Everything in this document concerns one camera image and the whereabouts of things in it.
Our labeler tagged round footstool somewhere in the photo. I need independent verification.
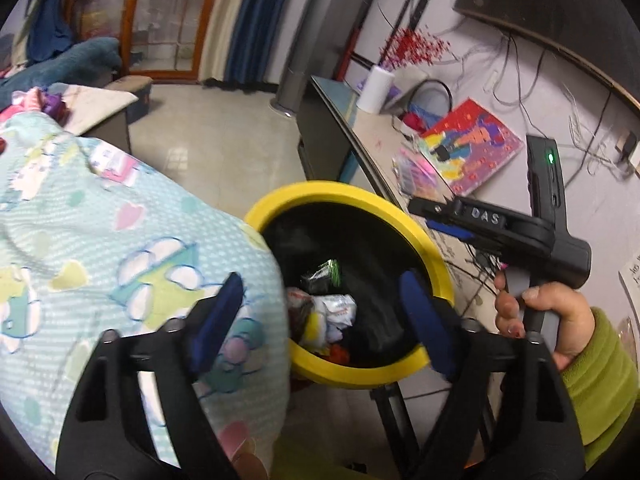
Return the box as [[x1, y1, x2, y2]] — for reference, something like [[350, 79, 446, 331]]
[[106, 75, 153, 125]]

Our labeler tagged yellow snack wrapper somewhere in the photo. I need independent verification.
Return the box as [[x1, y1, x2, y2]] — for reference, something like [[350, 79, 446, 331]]
[[299, 312, 326, 351]]

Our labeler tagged right blue curtain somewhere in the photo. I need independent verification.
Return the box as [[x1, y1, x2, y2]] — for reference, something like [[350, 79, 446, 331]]
[[224, 0, 285, 86]]

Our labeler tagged left blue curtain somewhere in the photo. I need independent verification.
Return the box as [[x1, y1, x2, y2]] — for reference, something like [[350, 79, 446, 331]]
[[26, 0, 74, 65]]

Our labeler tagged wooden glass sliding door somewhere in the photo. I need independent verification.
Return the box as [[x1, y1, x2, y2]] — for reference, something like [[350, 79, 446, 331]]
[[63, 0, 215, 82]]

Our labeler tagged white orange printed bag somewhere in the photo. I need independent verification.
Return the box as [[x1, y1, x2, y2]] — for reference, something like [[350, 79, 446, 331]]
[[285, 287, 357, 347]]

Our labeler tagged hello kitty quilt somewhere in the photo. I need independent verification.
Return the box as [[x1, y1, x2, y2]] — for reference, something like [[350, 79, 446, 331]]
[[1, 113, 288, 474]]

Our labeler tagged red plastic bag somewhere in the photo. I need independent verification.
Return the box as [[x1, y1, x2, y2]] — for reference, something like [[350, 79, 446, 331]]
[[326, 344, 349, 366]]

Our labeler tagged green snack packet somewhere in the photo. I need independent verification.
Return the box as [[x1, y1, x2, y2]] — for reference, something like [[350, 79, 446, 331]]
[[305, 259, 342, 288]]

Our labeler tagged red berry branch decoration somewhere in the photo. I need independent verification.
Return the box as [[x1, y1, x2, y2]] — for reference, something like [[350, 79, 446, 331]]
[[378, 27, 450, 72]]

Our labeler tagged blue curtain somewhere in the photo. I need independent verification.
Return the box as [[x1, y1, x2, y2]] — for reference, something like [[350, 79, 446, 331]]
[[26, 0, 74, 65], [224, 0, 285, 86]]

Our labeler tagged yellow rimmed black trash bin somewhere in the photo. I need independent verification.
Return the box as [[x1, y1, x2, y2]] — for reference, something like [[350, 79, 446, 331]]
[[244, 181, 454, 390]]

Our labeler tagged bead organiser box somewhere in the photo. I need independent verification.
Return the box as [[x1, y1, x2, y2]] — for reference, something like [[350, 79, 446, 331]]
[[392, 150, 448, 202]]

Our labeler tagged white paper roll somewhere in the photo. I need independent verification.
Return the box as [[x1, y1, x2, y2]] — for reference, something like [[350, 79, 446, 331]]
[[357, 65, 395, 115]]

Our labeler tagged tv cabinet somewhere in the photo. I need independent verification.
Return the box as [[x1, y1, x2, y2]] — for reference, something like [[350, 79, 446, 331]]
[[295, 75, 501, 311]]

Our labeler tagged coffee table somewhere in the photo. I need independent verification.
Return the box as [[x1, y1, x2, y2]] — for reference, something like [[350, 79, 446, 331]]
[[50, 82, 138, 154]]

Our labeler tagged green sleeve forearm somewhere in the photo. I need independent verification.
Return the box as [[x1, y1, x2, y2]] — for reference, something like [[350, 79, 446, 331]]
[[562, 308, 639, 467]]

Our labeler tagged person's right hand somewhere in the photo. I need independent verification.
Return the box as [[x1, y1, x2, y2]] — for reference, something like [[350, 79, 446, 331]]
[[494, 272, 596, 372]]

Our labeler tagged silver tower air conditioner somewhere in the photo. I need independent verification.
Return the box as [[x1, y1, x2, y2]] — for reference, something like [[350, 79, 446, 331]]
[[271, 0, 372, 117]]

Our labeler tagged blue grey sofa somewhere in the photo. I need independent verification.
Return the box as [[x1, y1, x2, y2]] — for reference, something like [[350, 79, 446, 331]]
[[1, 37, 122, 108]]

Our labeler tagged person's left hand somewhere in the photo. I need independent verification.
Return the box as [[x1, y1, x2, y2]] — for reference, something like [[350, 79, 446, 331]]
[[231, 451, 269, 480]]

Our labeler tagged wall mounted television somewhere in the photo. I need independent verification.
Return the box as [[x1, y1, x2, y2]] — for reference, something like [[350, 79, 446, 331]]
[[454, 0, 639, 110]]

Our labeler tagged colourful diamond painting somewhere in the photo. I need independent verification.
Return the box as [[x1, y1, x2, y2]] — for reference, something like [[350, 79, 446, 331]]
[[418, 99, 524, 196]]

